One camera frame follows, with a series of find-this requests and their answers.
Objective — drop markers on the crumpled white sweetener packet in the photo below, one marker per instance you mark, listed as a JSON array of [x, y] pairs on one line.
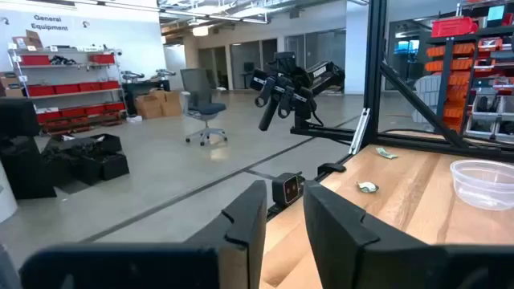
[[367, 187]]

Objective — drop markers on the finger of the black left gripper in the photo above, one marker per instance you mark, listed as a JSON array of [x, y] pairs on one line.
[[286, 104], [268, 114]]

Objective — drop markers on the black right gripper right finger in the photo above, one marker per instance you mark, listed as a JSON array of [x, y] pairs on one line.
[[341, 241]]

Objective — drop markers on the grey office chair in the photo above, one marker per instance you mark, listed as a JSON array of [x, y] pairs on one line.
[[202, 104]]

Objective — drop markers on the metal shelf unit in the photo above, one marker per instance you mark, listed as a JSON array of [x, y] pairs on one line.
[[72, 98]]

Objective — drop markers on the black aluminium rig frame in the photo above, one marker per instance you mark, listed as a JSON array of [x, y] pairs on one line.
[[375, 60]]

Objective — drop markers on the stacked cardboard boxes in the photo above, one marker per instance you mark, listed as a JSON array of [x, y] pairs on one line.
[[10, 85]]

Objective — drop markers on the green white sweetener packet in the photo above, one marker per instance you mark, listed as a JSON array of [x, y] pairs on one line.
[[386, 153]]

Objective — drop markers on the large red plastic bin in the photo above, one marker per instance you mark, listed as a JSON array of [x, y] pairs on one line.
[[454, 26]]

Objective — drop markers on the orange bin rack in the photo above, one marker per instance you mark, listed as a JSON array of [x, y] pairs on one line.
[[462, 80]]

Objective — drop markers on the black background workstation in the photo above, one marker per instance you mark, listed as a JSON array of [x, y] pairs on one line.
[[144, 86]]

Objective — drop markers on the large black equipment box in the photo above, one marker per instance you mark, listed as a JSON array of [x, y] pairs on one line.
[[22, 160]]

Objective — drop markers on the teal box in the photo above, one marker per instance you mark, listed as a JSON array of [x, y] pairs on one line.
[[496, 13]]

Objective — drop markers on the brown cardboard box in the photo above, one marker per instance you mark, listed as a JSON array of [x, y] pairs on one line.
[[148, 107], [172, 105]]

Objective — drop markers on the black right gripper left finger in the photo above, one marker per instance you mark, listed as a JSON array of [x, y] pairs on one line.
[[241, 216]]

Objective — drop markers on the red storage bin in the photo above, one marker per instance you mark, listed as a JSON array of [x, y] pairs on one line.
[[115, 106], [41, 90], [95, 110], [35, 60], [109, 84], [67, 88], [101, 58], [72, 112], [49, 116], [89, 86]]

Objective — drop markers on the silver frame bracket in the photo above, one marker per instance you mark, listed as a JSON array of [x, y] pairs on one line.
[[359, 130]]

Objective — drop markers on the open cardboard box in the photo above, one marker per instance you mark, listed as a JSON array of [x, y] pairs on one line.
[[28, 40]]

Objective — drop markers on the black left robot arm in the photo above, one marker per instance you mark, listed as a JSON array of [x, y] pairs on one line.
[[325, 74]]

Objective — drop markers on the black storage case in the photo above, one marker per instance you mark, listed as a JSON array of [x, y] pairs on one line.
[[113, 166], [106, 143]]

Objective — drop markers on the small clear plastic bowl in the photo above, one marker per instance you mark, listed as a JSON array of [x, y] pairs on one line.
[[484, 182]]

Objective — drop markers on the General Equipment wall sign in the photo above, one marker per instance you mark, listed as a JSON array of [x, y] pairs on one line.
[[49, 23]]

